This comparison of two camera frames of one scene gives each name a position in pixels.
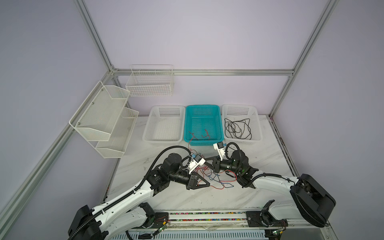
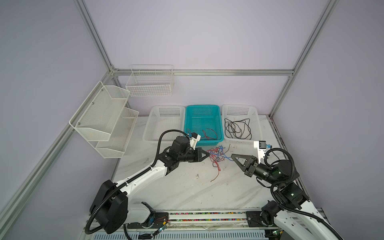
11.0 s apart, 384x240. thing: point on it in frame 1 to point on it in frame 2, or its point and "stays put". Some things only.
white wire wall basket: [150, 80] stays put
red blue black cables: [225, 176] to [217, 154]
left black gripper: [192, 181] to [198, 151]
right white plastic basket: [241, 123] stays put
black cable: [224, 120] stays put
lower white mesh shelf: [115, 147] stays put
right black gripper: [216, 166] to [250, 164]
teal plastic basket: [203, 125] stays put
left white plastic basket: [165, 124] stays put
